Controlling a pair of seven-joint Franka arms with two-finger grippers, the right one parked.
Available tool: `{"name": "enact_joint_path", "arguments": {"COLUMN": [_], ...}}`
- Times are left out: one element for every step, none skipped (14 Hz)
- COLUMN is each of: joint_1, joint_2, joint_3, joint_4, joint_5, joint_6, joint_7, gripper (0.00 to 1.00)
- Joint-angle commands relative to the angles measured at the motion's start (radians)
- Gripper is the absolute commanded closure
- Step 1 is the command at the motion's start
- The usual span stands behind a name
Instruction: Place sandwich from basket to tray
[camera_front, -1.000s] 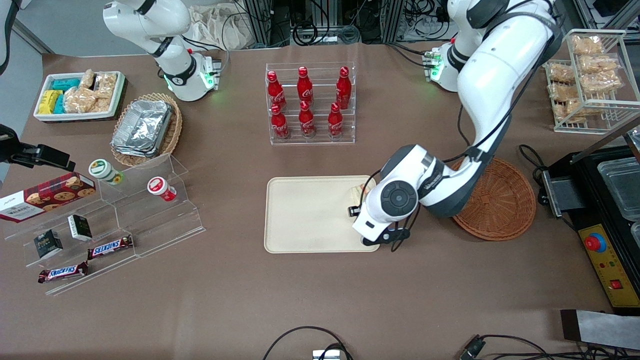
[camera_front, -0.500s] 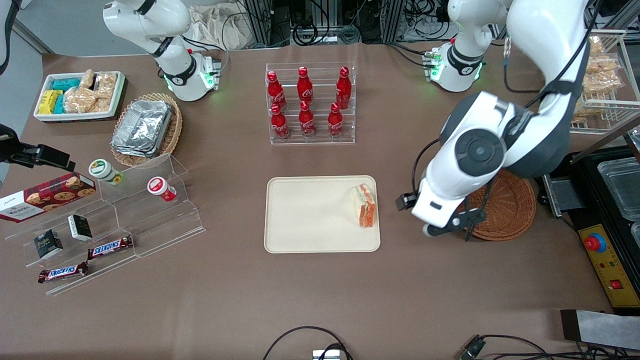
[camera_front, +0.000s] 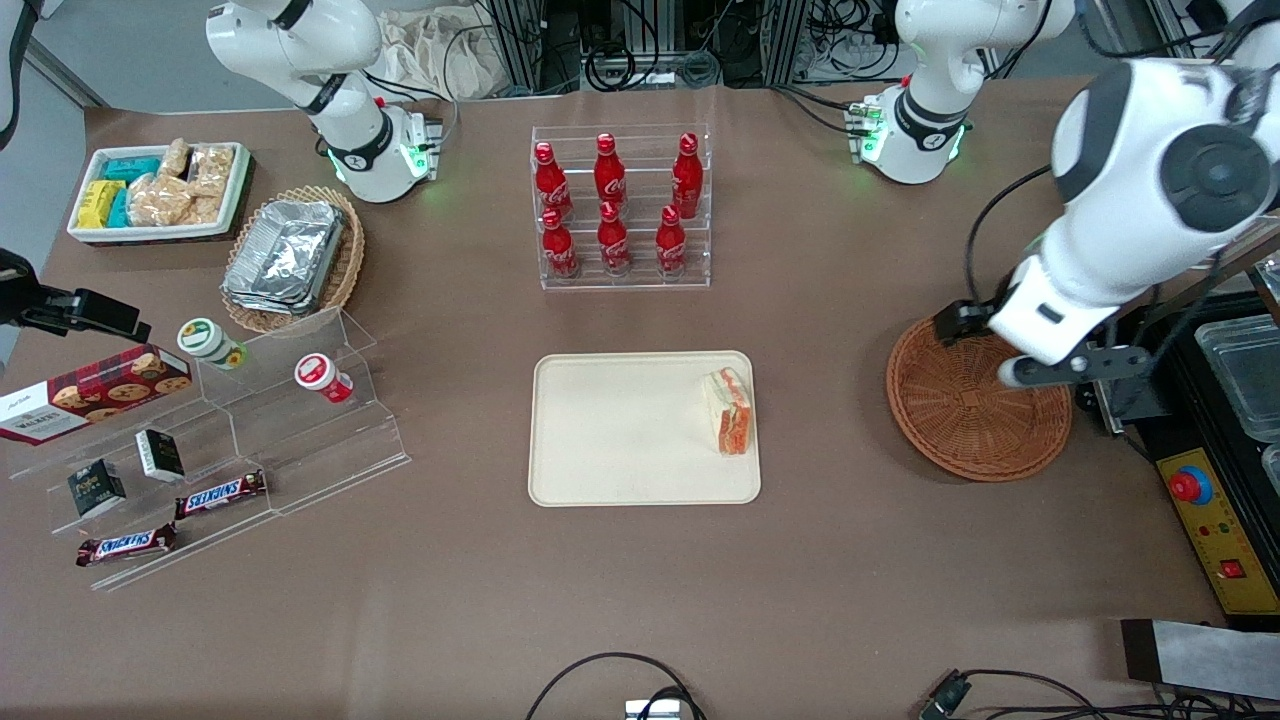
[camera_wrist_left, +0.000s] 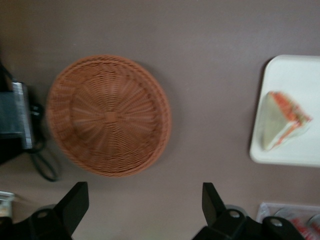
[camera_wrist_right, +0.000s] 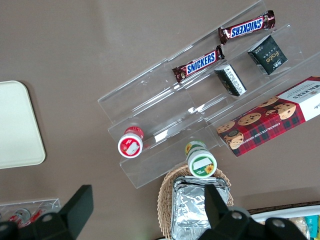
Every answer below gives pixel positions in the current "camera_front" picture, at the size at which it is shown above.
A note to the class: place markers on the black machine base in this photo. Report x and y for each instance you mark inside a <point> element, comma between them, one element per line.
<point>1170,420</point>

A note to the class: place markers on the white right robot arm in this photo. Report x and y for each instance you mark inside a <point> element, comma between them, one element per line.
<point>300,50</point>

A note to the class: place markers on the red tartan cookie box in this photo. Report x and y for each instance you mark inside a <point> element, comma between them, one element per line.
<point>90,395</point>

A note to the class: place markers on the clear plastic container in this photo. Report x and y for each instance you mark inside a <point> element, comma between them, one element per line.
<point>1245,375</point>

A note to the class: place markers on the teal snack pack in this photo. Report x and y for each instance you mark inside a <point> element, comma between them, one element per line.
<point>120,210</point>
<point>132,167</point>

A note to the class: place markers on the white rectangular snack tray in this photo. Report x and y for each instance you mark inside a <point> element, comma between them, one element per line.
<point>150,233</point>

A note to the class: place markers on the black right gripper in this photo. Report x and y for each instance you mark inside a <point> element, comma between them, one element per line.
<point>30,303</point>

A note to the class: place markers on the beige cloth bag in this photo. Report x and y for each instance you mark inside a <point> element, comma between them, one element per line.
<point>440,55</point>

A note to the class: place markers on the red lid yogurt cup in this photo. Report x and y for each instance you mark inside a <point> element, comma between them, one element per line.
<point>322,377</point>

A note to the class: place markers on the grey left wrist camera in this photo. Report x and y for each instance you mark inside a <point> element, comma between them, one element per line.
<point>1030,370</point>

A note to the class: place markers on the beige plastic tray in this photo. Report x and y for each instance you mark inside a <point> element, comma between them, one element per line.
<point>620,430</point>

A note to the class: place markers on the clear acrylic bottle rack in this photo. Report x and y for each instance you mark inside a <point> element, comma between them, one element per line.
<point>625,283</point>

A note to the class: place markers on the small black box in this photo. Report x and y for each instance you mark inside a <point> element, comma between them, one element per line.
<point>160,455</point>
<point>97,490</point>

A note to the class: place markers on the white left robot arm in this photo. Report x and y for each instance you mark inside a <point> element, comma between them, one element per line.
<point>1150,170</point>

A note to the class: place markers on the yellow snack pack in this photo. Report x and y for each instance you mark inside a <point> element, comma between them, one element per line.
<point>98,203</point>

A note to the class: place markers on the clear acrylic step display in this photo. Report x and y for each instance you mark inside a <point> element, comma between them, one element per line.
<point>330,450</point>

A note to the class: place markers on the silver metal clamp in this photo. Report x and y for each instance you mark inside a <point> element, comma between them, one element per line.
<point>655,710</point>

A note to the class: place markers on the red cola bottle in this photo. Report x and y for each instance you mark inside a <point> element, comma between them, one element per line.
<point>613,245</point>
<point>551,185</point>
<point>670,250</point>
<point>559,250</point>
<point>687,180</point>
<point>609,175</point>

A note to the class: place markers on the empty round wicker basket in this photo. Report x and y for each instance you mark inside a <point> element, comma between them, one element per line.
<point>960,420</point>

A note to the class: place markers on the yellow emergency stop box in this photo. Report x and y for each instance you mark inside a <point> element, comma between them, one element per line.
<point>1215,540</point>

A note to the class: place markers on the brown snickers bar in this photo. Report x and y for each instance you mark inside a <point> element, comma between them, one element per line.
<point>125,545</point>
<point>220,494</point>

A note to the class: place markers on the clear bag of crackers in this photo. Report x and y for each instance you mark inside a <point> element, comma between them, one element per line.
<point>212,170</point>
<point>174,158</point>
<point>160,200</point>

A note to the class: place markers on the grey metal strip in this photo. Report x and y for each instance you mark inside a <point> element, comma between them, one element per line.
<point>1200,655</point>

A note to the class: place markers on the aluminium frame rack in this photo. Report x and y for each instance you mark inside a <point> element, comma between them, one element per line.
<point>530,45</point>

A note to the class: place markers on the oval wicker basket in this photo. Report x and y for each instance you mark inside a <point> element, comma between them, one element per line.
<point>348,260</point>

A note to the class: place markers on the green lid yogurt cup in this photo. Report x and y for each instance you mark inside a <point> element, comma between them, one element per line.
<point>208,342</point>

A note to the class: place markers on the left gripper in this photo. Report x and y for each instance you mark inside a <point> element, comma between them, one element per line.
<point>962,321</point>

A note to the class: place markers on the stacked foil containers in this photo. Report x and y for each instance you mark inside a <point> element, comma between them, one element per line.
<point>285,255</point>

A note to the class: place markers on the triangular sandwich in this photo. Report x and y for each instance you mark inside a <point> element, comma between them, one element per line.
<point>728,410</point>

